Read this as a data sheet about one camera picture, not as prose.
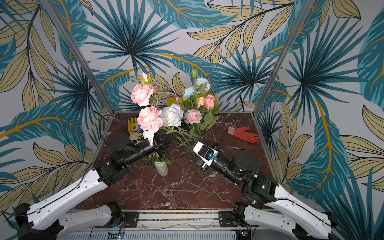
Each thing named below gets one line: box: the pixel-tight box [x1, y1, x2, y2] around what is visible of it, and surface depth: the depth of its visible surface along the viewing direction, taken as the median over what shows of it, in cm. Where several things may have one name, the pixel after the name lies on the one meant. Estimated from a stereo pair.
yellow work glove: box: [127, 117, 142, 141], surface depth 109 cm
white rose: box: [160, 103, 184, 127], surface depth 47 cm
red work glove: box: [227, 126, 260, 144], surface depth 109 cm
